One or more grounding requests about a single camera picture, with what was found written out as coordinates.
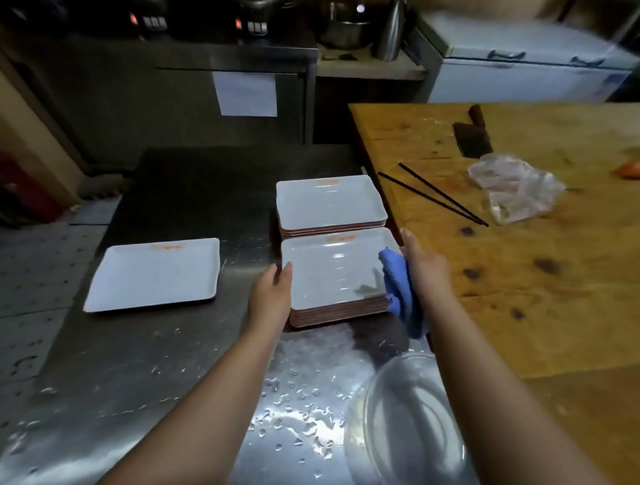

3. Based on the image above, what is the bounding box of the crumpled clear plastic bag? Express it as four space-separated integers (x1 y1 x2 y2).
467 153 567 226

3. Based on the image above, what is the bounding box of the beige side counter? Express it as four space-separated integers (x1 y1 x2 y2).
315 45 427 81

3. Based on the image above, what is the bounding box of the black induction cooker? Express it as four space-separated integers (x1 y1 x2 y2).
232 15 271 39
127 9 171 33

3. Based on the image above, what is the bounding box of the red fire extinguisher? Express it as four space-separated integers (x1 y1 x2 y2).
0 152 63 225

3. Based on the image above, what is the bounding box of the black chopstick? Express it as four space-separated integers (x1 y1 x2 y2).
377 171 486 227
398 162 489 227

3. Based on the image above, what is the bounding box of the stainless steel cabinet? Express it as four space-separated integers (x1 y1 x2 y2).
0 35 319 173

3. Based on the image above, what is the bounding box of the blue cloth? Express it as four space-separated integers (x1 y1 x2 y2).
377 247 430 340

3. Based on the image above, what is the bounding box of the person's left forearm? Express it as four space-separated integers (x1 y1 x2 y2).
97 322 281 485

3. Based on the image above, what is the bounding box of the white paper sheet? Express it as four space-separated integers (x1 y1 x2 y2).
211 71 279 118

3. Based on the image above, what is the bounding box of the person's right hand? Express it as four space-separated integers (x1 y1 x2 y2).
399 227 454 313

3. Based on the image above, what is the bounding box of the grey brick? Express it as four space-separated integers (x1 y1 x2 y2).
77 173 132 201

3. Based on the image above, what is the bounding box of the steel cleaver with dark handle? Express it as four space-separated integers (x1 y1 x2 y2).
453 104 494 159

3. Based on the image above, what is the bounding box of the wooden table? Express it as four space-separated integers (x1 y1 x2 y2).
348 102 640 485

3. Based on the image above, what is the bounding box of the white chest freezer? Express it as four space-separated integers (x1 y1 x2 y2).
403 12 640 105

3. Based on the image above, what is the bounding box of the loose light floor tile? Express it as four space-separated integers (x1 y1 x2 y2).
69 197 121 226

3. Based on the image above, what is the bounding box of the steel work table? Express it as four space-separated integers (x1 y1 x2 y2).
0 145 481 485

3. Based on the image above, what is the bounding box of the steel basin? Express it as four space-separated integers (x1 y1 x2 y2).
315 2 381 51

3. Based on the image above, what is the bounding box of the steel jug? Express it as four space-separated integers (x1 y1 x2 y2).
372 0 407 63

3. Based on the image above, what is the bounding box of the person's right forearm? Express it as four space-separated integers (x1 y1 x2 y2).
419 294 616 485

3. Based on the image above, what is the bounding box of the clear glass bowl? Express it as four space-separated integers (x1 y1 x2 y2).
343 352 481 485

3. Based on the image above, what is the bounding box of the person's left hand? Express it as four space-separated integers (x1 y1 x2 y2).
245 261 294 338

